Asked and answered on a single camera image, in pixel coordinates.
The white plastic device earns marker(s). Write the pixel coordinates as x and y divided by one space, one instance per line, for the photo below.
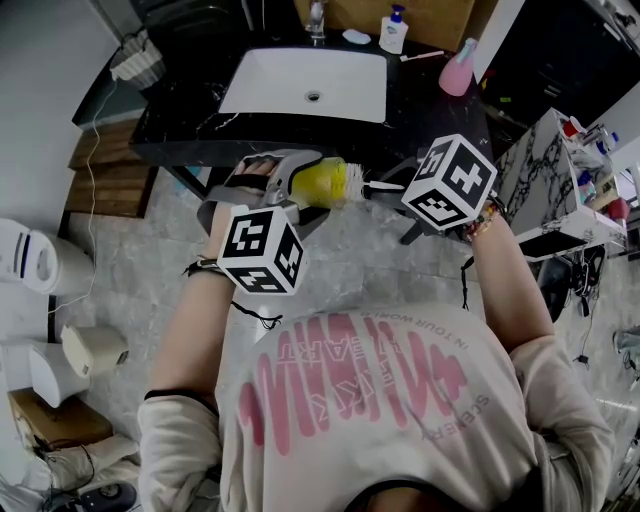
47 377

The small brown cardboard box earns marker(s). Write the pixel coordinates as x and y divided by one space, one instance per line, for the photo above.
65 422

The red plastic cup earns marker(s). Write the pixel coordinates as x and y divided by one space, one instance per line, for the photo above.
571 129

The blue capped white bottle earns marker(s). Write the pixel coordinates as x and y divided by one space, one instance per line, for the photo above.
607 142

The person's left hand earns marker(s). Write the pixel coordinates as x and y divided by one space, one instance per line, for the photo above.
255 167

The person's right forearm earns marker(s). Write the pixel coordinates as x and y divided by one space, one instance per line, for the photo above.
505 285

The beige plastic device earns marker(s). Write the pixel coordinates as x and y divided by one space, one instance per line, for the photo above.
95 350

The black washing machine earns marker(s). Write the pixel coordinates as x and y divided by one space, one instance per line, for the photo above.
195 22

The white soap dish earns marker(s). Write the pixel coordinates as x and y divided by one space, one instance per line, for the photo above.
356 36

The white blue pump bottle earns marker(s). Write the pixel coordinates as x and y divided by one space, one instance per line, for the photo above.
392 35

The brown wooden slatted panel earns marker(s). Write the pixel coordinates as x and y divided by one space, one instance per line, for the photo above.
107 190

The person's left forearm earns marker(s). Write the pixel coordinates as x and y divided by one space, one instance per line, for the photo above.
195 325

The white marble shelf unit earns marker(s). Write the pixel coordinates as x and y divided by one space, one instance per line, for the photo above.
535 165

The white rounded appliance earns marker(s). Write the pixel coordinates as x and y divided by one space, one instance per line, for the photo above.
45 260

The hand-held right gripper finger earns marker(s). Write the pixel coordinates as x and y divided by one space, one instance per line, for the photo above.
412 232
400 172

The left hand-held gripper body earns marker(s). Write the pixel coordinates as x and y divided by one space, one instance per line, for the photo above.
255 245

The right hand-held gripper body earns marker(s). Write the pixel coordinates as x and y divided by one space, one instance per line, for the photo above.
450 185

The large open cardboard box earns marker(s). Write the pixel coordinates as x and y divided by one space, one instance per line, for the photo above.
440 22

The beige fabric bag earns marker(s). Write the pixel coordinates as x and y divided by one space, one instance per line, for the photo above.
100 460

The pink spray bottle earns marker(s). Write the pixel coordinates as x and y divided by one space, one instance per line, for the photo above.
456 75

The beige pink printed sweatshirt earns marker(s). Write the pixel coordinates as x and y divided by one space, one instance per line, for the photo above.
375 450

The red round container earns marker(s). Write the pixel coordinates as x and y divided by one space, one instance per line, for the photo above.
618 209

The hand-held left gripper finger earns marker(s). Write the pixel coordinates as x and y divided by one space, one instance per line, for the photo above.
282 175
307 217

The white sink basin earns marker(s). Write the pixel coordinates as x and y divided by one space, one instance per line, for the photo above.
285 85

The green textured glass cup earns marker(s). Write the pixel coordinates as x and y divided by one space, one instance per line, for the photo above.
320 185

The yellow bristle brush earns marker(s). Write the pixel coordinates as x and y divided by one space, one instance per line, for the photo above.
356 180

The black marble washstand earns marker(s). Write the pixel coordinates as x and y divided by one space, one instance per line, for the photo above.
430 115

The black cabinet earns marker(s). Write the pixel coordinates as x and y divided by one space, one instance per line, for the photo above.
555 50

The black round device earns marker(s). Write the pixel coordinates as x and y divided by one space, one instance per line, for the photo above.
107 495

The chrome faucet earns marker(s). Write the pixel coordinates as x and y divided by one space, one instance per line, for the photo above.
316 20

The pink toothbrush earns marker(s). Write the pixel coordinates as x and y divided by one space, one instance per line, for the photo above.
422 55

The teal pink container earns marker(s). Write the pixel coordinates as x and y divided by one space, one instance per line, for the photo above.
586 190

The black stool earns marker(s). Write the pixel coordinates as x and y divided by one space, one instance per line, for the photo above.
555 285

